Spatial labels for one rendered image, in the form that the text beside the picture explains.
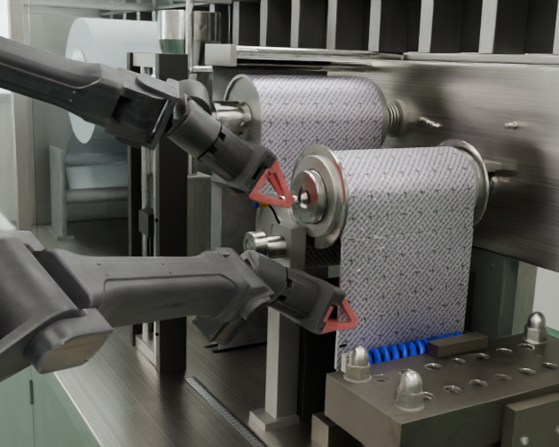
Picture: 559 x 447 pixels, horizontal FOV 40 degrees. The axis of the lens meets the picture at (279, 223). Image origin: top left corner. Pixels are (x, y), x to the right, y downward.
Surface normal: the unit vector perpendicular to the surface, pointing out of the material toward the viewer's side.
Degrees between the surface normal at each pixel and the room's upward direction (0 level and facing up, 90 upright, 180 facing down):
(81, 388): 0
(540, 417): 90
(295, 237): 90
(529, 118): 90
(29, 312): 54
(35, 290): 39
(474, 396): 0
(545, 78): 90
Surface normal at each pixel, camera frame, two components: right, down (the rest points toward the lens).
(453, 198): 0.49, 0.20
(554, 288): -0.87, 0.07
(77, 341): 0.67, 0.69
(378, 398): 0.03, -0.98
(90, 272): 0.66, -0.73
